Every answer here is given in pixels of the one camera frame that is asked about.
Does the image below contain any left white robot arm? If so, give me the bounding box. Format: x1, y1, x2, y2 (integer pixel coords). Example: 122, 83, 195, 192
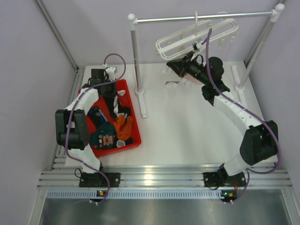
55, 64, 117, 186

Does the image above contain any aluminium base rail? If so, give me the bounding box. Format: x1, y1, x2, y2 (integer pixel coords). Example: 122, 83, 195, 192
37, 163, 292, 189

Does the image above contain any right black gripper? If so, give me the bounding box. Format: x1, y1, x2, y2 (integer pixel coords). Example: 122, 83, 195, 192
168, 52, 210, 85

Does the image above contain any metal drying rack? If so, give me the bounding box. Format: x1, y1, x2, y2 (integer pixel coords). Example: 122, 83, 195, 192
127, 4, 286, 119

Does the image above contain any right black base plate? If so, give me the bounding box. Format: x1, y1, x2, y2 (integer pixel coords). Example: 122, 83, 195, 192
203, 172, 246, 189

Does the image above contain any red plastic tray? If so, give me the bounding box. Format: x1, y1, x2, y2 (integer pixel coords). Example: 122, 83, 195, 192
86, 79, 142, 158

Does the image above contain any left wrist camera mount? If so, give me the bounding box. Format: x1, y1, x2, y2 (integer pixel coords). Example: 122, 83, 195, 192
104, 67, 117, 82

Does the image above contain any orange sock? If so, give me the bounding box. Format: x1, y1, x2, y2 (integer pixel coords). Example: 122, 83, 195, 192
113, 115, 134, 141

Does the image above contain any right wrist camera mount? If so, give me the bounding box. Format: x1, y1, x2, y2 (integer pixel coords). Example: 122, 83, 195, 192
192, 42, 203, 51

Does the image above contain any perforated cable duct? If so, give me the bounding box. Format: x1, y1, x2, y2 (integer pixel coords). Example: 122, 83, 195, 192
46, 189, 236, 199

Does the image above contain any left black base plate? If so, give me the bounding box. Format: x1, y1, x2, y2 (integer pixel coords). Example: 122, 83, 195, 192
79, 172, 120, 188

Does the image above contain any pink sock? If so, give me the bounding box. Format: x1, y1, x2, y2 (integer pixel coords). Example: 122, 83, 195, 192
180, 51, 202, 86

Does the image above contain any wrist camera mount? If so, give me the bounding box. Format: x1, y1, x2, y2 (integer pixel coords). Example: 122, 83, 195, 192
104, 67, 117, 82
192, 42, 203, 51

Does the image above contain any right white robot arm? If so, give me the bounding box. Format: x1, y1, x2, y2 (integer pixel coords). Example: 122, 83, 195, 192
166, 52, 278, 186

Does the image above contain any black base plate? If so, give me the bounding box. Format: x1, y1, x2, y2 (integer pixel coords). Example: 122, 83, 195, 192
203, 172, 246, 189
79, 172, 120, 188

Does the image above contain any dark green reindeer sock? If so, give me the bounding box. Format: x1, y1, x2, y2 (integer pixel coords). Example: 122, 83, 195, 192
90, 122, 115, 149

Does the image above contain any white sock with stripes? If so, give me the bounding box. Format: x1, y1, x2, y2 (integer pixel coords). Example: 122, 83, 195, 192
165, 81, 180, 89

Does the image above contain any white plastic clip hanger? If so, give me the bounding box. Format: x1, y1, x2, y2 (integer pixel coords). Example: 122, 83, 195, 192
155, 18, 239, 61

